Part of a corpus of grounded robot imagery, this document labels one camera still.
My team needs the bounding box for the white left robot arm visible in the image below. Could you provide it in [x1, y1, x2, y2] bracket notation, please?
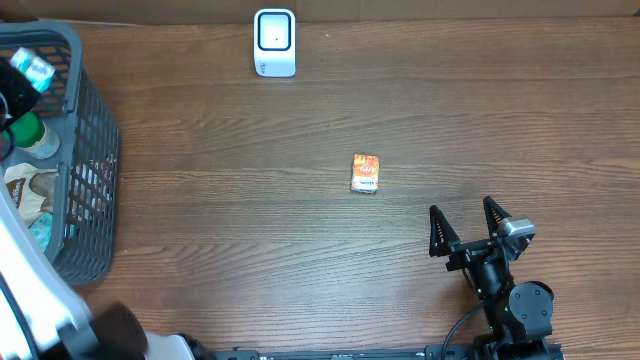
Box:
[1, 55, 195, 359]

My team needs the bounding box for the small teal tissue pack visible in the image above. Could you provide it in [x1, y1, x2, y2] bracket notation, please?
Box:
[10, 47, 56, 93]

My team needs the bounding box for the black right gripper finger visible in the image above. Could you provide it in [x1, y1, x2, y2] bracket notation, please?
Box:
[483, 196, 511, 237]
[429, 205, 460, 257]

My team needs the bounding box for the orange tissue pack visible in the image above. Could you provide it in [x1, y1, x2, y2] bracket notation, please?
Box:
[351, 154, 379, 194]

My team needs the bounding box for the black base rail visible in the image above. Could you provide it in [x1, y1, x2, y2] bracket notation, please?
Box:
[211, 345, 475, 360]

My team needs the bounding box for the green lid jar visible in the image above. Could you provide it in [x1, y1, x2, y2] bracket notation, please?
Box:
[9, 112, 60, 159]

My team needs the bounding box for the large teal wipes pack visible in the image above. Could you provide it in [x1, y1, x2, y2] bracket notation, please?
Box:
[29, 213, 54, 252]

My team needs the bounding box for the brown snack bag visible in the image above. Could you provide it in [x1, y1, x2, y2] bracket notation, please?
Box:
[4, 163, 57, 227]

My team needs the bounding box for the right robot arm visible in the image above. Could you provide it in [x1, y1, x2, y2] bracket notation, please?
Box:
[429, 196, 561, 359]

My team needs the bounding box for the grey plastic basket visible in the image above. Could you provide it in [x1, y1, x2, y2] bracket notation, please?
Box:
[1, 21, 121, 286]

